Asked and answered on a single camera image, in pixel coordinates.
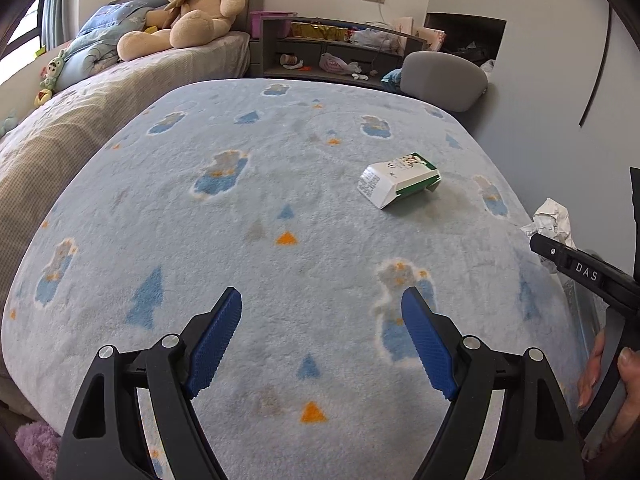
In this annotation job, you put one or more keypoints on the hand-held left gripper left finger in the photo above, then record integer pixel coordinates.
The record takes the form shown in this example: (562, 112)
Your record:
(212, 345)

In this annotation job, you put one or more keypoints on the yellow-green plush toy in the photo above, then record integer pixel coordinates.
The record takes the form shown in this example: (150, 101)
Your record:
(42, 97)

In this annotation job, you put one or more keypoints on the pink plastic bag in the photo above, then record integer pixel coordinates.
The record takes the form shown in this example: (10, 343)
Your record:
(335, 63)

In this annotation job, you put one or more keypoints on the white and green carton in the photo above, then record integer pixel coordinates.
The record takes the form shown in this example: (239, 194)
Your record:
(395, 180)

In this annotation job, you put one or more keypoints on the large beige teddy bear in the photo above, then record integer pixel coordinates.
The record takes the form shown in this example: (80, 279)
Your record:
(200, 15)

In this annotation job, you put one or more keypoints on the grey chair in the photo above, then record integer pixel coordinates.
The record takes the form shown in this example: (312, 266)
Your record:
(442, 80)

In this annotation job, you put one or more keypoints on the window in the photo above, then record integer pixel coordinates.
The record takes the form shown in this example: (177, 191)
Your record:
(22, 35)

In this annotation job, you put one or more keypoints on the folded blue quilt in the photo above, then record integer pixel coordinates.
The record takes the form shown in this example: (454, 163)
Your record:
(87, 57)

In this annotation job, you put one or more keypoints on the green plush doll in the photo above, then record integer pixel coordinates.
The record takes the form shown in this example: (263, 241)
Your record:
(54, 70)

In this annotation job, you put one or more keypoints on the purple fluffy cloth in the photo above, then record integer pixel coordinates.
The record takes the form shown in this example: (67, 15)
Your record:
(37, 447)

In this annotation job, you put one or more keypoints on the grey desk shelf unit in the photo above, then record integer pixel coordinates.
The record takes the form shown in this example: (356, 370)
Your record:
(310, 47)

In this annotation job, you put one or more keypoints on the grey curtain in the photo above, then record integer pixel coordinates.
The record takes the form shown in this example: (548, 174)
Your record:
(55, 10)

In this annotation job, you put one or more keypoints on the person's right hand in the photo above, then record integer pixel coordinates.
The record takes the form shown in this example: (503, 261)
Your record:
(592, 370)

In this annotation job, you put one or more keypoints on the pale blue plush toy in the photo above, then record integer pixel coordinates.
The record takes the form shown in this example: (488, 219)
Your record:
(9, 122)

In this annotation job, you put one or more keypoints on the gold foil packets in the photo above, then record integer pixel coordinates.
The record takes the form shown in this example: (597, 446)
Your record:
(320, 31)

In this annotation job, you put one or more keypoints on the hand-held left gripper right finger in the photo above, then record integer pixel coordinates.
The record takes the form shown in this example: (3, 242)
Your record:
(427, 345)

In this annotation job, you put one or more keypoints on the bed with checked sheet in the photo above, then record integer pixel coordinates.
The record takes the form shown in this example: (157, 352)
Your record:
(50, 130)

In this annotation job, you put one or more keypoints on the small paper cup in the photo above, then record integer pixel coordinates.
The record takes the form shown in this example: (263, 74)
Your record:
(289, 61)

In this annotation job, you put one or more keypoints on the blue pillow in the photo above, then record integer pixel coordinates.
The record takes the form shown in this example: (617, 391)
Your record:
(115, 17)

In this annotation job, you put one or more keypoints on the white paper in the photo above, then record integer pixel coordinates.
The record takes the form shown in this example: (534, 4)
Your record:
(550, 220)

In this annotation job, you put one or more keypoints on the light blue printed blanket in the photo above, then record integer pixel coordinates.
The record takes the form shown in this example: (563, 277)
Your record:
(300, 185)

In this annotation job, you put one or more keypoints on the pink storage box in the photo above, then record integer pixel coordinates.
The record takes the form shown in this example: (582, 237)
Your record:
(267, 24)

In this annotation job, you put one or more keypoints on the white plastic bag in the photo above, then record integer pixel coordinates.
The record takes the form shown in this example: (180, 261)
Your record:
(375, 40)

